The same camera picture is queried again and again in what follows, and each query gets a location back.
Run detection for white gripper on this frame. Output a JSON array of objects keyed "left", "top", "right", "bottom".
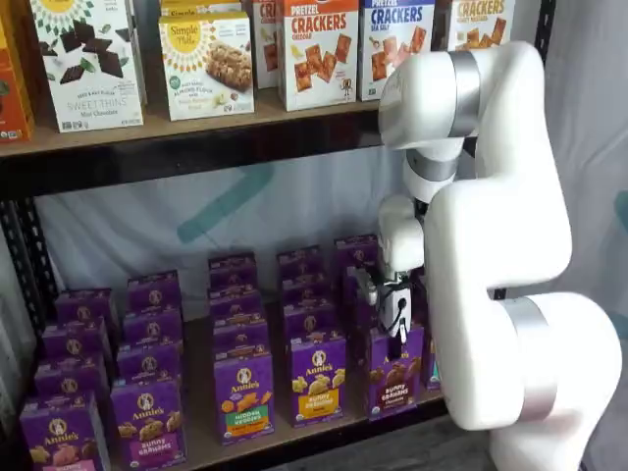
[{"left": 378, "top": 283, "right": 414, "bottom": 360}]

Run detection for purple Annie's box brown label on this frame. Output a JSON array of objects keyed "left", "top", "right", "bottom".
[
  {"left": 367, "top": 323, "right": 426, "bottom": 422},
  {"left": 335, "top": 235, "right": 382, "bottom": 276},
  {"left": 342, "top": 266, "right": 382, "bottom": 305}
]

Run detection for purple Annie's box teal label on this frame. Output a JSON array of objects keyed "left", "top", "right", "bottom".
[{"left": 422, "top": 274, "right": 445, "bottom": 393}]

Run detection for purple Annie's box yellow label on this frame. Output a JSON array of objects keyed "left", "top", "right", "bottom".
[
  {"left": 276, "top": 244, "right": 324, "bottom": 284},
  {"left": 279, "top": 277, "right": 328, "bottom": 311},
  {"left": 283, "top": 303, "right": 340, "bottom": 344},
  {"left": 288, "top": 335, "right": 348, "bottom": 429}
]

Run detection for purple Annie's box green label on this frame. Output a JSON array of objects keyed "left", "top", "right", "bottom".
[
  {"left": 208, "top": 288, "right": 266, "bottom": 328},
  {"left": 212, "top": 318, "right": 270, "bottom": 359},
  {"left": 207, "top": 252, "right": 259, "bottom": 295},
  {"left": 213, "top": 350, "right": 276, "bottom": 446}
]

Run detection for purple Annie's box violet label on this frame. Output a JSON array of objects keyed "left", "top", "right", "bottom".
[
  {"left": 126, "top": 269, "right": 183, "bottom": 315},
  {"left": 122, "top": 306, "right": 185, "bottom": 350},
  {"left": 116, "top": 340, "right": 185, "bottom": 389},
  {"left": 110, "top": 378, "right": 188, "bottom": 471}
]

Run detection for orange pretzel crackers box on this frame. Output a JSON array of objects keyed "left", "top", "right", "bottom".
[
  {"left": 251, "top": 0, "right": 285, "bottom": 90},
  {"left": 277, "top": 0, "right": 360, "bottom": 113}
]

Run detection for purple Annie's box pink label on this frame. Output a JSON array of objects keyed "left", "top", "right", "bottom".
[
  {"left": 53, "top": 288, "right": 121, "bottom": 335},
  {"left": 32, "top": 355, "right": 110, "bottom": 408},
  {"left": 41, "top": 318, "right": 115, "bottom": 369},
  {"left": 19, "top": 391, "right": 112, "bottom": 471}
]

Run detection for blue pretzel crackers box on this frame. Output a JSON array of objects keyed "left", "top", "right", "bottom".
[{"left": 357, "top": 0, "right": 437, "bottom": 103}]

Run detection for yellow Simple Mills bar box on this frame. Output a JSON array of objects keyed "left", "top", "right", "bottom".
[
  {"left": 159, "top": 0, "right": 245, "bottom": 20},
  {"left": 157, "top": 10, "right": 256, "bottom": 123}
]

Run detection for yellow pretzel crackers box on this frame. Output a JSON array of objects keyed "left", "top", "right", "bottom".
[{"left": 446, "top": 0, "right": 517, "bottom": 53}]

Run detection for white Sweet Thins chocolate box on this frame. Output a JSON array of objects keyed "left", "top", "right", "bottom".
[{"left": 28, "top": 0, "right": 147, "bottom": 134}]

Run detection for orange snack box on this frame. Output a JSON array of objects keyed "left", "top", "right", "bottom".
[{"left": 0, "top": 0, "right": 36, "bottom": 144}]

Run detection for white backdrop cloth teal stripe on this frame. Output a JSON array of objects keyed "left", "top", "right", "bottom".
[{"left": 33, "top": 144, "right": 418, "bottom": 325}]

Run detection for white fabric curtain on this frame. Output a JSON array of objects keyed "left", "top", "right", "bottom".
[{"left": 509, "top": 0, "right": 628, "bottom": 344}]

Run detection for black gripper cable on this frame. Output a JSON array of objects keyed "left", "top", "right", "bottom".
[{"left": 380, "top": 283, "right": 409, "bottom": 336}]

